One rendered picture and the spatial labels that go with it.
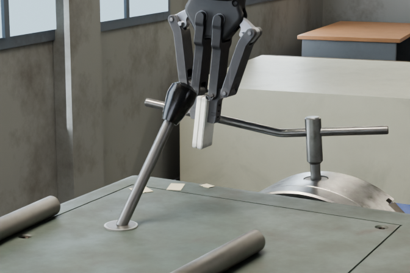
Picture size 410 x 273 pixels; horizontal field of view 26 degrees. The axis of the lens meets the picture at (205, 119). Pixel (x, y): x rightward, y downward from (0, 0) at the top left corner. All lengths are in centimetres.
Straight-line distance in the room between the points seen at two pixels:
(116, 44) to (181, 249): 390
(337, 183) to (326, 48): 614
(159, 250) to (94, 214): 14
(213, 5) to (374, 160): 388
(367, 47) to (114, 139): 303
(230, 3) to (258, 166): 405
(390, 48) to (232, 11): 613
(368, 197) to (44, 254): 49
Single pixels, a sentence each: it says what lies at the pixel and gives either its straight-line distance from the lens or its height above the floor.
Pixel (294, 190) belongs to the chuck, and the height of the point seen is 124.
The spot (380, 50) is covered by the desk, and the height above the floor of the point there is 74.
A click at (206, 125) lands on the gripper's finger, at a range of 117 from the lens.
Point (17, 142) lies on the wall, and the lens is 398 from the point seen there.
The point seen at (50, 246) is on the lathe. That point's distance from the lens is 91.
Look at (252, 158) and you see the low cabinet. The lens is 515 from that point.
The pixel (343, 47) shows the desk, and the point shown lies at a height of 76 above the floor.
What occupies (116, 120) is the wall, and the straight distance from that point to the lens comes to 480.
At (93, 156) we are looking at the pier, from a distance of 440.
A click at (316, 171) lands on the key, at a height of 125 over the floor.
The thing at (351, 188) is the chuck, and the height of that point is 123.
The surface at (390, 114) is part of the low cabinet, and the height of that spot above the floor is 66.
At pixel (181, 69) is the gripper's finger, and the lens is 117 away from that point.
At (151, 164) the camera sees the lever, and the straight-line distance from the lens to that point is 96.
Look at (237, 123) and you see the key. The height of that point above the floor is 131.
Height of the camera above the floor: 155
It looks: 11 degrees down
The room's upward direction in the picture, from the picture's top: straight up
